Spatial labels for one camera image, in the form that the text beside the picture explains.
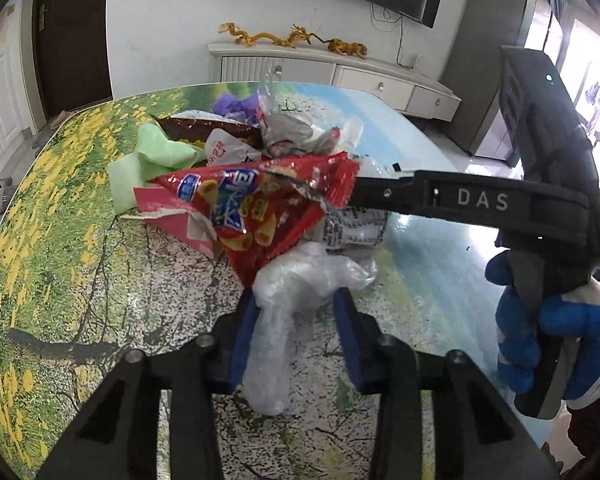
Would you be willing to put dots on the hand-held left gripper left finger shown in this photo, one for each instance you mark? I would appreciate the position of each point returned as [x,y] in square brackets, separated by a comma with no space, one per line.
[242,342]

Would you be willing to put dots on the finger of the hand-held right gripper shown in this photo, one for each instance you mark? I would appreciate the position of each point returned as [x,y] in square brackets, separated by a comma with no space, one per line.
[430,197]

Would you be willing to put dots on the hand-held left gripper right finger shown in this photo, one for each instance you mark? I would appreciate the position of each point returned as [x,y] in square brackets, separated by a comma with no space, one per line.
[347,340]

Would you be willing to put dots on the clear plastic bag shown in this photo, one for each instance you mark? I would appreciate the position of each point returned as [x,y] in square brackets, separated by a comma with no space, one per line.
[290,280]

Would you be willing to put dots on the red snack packet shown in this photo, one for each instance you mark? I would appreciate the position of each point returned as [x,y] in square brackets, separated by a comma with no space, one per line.
[300,220]

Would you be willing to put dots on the brown snack wrapper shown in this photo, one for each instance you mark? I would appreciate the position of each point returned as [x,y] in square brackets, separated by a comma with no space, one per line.
[190,130]

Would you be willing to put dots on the purple plastic bag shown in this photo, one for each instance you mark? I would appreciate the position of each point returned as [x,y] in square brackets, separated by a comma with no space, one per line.
[230,105]

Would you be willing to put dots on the person's right hand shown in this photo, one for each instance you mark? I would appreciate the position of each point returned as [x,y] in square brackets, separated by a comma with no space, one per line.
[585,340]

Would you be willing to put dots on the white wrapper with black print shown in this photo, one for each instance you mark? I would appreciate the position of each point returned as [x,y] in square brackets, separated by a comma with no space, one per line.
[355,232]

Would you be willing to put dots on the grey refrigerator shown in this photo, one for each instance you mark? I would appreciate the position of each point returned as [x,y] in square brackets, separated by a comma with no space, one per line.
[485,60]

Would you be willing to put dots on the white translucent plastic bag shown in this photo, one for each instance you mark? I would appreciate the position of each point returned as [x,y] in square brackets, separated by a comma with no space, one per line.
[351,132]

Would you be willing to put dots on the white television cabinet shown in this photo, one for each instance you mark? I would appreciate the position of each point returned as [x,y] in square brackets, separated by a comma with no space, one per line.
[370,80]

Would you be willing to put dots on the white power strip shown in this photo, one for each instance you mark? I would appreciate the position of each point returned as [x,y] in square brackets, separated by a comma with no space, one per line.
[416,63]

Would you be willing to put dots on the grey crumpled plastic wrapper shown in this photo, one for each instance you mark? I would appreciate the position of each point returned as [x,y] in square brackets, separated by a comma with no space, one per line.
[286,130]

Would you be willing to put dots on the small golden figurine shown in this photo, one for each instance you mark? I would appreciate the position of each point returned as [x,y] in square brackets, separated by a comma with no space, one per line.
[349,47]

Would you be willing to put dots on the tall clear plastic wrapper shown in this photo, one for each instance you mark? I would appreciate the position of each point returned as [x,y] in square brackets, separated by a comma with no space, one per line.
[267,100]

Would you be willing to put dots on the white packet with red print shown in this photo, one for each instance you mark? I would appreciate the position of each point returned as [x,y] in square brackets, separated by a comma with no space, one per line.
[225,150]

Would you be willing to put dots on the long golden dragon figurine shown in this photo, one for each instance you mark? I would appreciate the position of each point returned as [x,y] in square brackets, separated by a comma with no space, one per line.
[265,37]

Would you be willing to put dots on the grey slipper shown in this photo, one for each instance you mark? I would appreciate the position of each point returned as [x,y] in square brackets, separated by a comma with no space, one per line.
[2,195]

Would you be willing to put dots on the white shoe cabinet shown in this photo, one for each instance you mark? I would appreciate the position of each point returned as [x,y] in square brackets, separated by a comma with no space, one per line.
[0,110]

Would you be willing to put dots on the dark brown door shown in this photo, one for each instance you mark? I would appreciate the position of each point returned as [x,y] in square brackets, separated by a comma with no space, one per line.
[70,35]

